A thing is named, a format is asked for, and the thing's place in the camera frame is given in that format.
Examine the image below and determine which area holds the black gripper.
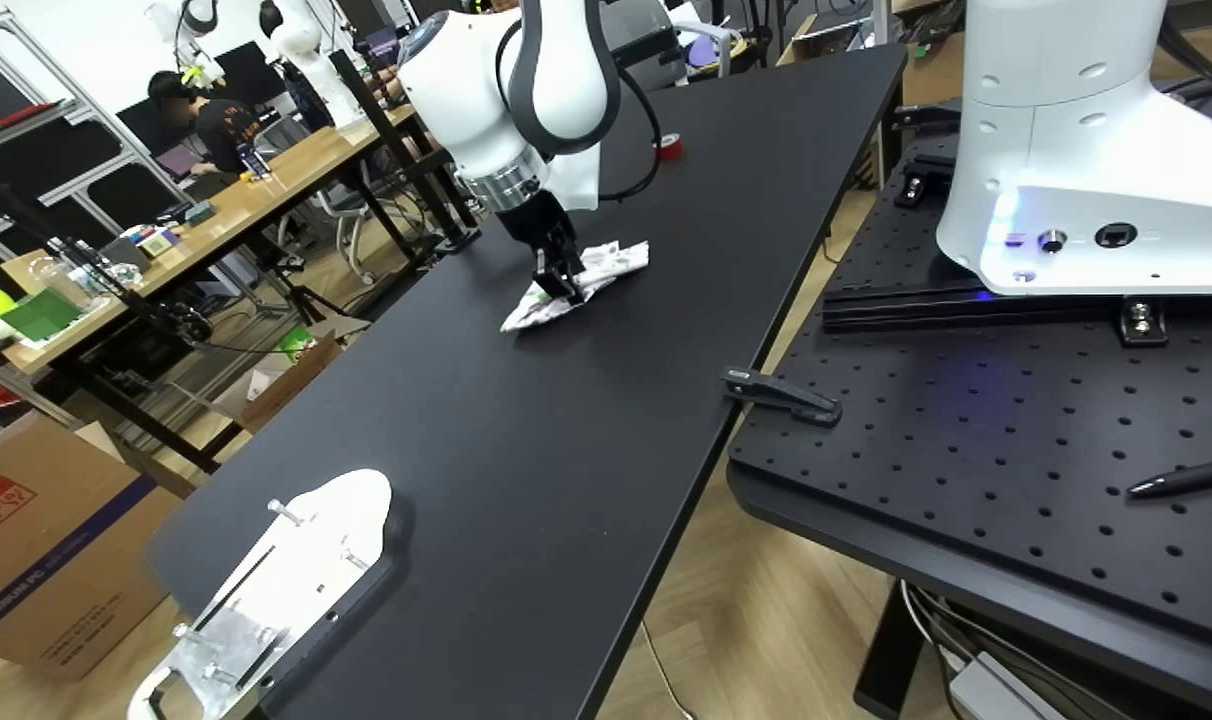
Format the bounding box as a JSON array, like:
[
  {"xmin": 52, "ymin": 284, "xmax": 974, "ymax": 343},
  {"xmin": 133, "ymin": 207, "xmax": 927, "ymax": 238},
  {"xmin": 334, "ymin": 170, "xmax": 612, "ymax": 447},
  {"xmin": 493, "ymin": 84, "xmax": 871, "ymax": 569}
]
[{"xmin": 501, "ymin": 186, "xmax": 596, "ymax": 308}]

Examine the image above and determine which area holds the white patterned cloth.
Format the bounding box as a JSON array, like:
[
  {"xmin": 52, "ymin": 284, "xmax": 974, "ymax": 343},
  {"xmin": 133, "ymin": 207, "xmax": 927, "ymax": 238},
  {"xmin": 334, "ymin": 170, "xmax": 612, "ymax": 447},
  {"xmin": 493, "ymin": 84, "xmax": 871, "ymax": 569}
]
[{"xmin": 496, "ymin": 237, "xmax": 650, "ymax": 334}]

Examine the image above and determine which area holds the seated person in black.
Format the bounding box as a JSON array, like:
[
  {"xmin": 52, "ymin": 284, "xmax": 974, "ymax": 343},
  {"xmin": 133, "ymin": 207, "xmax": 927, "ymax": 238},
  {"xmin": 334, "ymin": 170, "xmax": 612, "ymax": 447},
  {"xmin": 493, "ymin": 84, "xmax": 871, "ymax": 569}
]
[{"xmin": 143, "ymin": 67, "xmax": 269, "ymax": 183}]

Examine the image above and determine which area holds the long wooden desk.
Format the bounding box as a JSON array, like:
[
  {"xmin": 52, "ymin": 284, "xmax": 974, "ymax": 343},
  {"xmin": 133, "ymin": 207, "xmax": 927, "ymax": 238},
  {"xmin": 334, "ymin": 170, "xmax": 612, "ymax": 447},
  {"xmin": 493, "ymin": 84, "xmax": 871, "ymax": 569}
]
[{"xmin": 0, "ymin": 98, "xmax": 428, "ymax": 383}]

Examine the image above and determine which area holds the black perforated breadboard table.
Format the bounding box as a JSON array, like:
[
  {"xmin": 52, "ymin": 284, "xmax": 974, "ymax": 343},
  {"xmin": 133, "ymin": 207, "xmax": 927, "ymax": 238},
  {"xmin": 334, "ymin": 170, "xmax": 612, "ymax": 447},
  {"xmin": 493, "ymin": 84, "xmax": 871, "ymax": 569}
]
[{"xmin": 724, "ymin": 133, "xmax": 1212, "ymax": 715}]

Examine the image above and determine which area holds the green flat board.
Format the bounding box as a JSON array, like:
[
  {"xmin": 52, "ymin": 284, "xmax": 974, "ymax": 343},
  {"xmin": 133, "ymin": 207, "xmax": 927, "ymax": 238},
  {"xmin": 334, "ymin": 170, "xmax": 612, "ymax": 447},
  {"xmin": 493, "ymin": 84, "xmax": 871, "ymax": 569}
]
[{"xmin": 0, "ymin": 289, "xmax": 86, "ymax": 349}]

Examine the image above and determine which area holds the grey metal shelf rack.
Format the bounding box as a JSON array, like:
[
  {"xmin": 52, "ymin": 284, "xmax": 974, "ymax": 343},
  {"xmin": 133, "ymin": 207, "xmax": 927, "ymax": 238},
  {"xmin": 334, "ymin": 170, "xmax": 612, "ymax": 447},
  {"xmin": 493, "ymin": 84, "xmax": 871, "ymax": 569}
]
[{"xmin": 0, "ymin": 7, "xmax": 186, "ymax": 254}]

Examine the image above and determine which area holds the large cardboard box red label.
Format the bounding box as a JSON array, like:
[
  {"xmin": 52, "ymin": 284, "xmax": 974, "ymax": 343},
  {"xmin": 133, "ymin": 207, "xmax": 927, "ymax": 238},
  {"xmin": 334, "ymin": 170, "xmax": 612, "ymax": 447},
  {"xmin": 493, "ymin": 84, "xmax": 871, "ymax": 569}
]
[{"xmin": 0, "ymin": 408, "xmax": 186, "ymax": 689}]

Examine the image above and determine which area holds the grey power strip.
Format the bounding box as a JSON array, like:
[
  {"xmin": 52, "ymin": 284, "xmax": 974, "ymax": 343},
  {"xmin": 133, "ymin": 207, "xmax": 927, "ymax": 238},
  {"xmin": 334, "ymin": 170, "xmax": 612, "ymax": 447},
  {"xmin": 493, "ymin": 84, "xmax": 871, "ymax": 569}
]
[{"xmin": 945, "ymin": 649, "xmax": 1075, "ymax": 720}]

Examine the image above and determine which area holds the black pen tool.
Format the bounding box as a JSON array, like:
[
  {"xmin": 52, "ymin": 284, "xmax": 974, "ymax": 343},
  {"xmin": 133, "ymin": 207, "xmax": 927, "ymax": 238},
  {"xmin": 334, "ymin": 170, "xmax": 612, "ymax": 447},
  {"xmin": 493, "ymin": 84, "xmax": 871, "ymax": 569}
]
[{"xmin": 1124, "ymin": 453, "xmax": 1212, "ymax": 505}]

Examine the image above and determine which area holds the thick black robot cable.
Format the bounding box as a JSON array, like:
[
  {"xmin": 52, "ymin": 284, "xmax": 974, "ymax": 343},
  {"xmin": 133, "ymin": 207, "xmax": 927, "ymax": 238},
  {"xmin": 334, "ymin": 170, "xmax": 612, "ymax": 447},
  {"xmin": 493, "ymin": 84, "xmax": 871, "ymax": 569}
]
[{"xmin": 493, "ymin": 13, "xmax": 671, "ymax": 207}]

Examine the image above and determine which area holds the black clamp handle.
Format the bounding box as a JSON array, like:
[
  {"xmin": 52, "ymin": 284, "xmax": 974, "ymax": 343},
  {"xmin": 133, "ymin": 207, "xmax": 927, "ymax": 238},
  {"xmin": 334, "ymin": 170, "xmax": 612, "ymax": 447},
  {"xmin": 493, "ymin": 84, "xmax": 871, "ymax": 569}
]
[{"xmin": 724, "ymin": 367, "xmax": 842, "ymax": 428}]

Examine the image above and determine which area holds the black aluminium rail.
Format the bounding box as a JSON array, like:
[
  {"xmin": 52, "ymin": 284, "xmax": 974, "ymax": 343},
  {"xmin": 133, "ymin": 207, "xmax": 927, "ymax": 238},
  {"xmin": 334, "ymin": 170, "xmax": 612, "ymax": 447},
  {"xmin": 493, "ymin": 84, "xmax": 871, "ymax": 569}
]
[{"xmin": 820, "ymin": 281, "xmax": 1212, "ymax": 334}]

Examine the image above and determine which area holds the thin floor cable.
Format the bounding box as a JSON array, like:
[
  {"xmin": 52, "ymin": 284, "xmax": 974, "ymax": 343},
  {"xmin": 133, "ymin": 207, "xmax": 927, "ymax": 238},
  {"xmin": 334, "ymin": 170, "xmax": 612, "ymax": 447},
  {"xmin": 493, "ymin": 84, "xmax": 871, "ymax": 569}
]
[{"xmin": 639, "ymin": 619, "xmax": 699, "ymax": 720}]

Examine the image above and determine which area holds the silver bolt bracket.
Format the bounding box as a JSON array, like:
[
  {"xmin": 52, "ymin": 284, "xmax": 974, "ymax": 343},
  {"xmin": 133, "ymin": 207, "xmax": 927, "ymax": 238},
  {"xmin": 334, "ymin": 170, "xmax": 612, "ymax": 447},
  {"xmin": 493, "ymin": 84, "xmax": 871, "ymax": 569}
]
[{"xmin": 1114, "ymin": 298, "xmax": 1173, "ymax": 351}]

